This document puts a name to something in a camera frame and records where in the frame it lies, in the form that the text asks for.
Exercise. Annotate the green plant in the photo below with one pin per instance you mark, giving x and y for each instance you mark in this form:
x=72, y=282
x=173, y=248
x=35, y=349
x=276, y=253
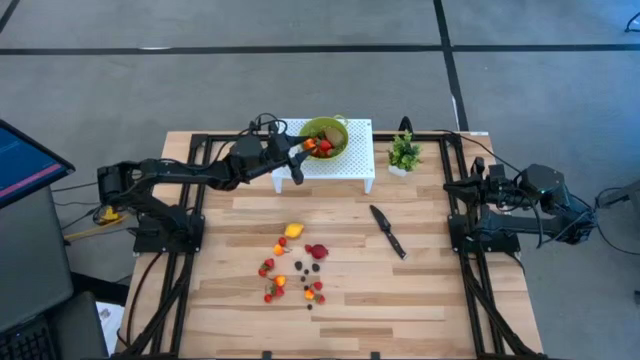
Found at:
x=404, y=152

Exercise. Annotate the black keyboard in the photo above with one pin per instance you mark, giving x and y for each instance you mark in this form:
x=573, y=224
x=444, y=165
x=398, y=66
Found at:
x=25, y=342

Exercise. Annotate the small orange apricot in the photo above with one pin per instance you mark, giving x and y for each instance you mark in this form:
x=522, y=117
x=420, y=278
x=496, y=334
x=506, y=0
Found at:
x=278, y=249

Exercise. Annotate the green colander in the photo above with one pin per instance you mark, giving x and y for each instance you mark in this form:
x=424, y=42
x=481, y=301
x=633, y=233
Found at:
x=320, y=122

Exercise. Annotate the black kitchen knife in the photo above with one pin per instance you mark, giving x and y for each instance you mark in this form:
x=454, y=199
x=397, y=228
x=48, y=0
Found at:
x=387, y=230

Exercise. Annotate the red cherry tomato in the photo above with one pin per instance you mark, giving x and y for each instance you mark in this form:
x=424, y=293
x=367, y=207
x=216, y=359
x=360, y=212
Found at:
x=268, y=298

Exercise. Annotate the operator computer monitor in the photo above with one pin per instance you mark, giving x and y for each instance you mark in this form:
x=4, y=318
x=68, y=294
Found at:
x=25, y=160

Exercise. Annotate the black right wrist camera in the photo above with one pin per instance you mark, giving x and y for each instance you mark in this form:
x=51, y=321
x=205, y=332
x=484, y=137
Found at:
x=492, y=172

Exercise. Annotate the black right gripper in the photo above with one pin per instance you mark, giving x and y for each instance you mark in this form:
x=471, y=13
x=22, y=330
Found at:
x=500, y=192

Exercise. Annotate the yellow-red peach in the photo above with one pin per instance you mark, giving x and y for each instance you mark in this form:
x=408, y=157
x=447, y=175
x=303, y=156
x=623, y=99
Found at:
x=280, y=280
x=309, y=294

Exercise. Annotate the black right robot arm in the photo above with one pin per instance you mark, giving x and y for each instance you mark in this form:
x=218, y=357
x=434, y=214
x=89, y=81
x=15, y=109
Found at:
x=545, y=182

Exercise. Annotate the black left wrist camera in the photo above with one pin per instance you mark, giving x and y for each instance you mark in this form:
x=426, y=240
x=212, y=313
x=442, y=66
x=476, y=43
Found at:
x=275, y=135

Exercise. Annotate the blackberry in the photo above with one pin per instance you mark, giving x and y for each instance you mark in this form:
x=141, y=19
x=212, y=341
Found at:
x=315, y=268
x=298, y=265

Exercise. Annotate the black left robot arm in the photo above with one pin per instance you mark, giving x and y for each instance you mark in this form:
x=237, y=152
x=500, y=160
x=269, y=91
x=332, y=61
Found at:
x=175, y=170

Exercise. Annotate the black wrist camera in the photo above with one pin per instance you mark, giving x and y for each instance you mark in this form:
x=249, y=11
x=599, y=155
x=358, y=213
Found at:
x=275, y=135
x=492, y=172

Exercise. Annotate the white perforated riser shelf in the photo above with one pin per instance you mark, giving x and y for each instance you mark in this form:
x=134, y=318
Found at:
x=350, y=165

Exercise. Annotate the white paper sheet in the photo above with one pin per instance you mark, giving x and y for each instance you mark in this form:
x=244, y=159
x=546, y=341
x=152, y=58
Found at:
x=110, y=320

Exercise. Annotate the brown kiwi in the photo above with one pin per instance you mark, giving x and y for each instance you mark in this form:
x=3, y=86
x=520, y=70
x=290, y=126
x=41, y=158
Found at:
x=334, y=136

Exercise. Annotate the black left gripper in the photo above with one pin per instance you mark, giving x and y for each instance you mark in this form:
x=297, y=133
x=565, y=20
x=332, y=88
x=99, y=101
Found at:
x=280, y=157

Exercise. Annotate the dark red apple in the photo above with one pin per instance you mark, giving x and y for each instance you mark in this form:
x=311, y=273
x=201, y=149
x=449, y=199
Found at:
x=319, y=251

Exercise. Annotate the yellow lemon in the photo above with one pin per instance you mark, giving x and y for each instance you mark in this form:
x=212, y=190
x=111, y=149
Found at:
x=294, y=230

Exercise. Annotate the small yellow-orange apricot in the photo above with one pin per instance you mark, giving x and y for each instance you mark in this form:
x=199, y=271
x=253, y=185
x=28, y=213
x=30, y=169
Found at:
x=309, y=144

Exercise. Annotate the red strawberry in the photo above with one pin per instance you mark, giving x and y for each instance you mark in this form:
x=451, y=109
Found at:
x=330, y=152
x=325, y=146
x=317, y=285
x=279, y=291
x=262, y=271
x=269, y=263

